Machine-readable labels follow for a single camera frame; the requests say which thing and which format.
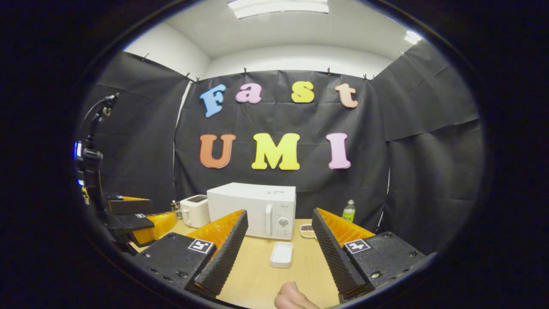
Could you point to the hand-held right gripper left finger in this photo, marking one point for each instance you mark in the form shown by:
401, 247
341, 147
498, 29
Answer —
225, 257

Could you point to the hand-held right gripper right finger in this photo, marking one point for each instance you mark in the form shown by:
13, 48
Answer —
336, 257

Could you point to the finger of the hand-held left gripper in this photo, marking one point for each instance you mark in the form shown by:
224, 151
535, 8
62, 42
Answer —
128, 206
133, 223

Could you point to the white microwave oven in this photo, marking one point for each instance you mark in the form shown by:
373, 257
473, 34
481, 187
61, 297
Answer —
248, 206

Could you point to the divided white snack plate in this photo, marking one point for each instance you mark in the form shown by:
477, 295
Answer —
307, 231

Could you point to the metal mesh holder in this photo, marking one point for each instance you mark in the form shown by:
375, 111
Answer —
176, 210

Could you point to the green drink bottle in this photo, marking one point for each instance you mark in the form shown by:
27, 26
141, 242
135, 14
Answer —
348, 213

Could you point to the white toaster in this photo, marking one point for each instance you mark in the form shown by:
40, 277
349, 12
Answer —
195, 212

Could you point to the white rectangular dish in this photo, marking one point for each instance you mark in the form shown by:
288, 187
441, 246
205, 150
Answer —
281, 254

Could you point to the black backdrop cloth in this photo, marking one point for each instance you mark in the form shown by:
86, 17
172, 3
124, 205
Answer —
429, 163

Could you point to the ceiling light panel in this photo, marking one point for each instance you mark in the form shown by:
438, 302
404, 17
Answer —
412, 37
279, 7

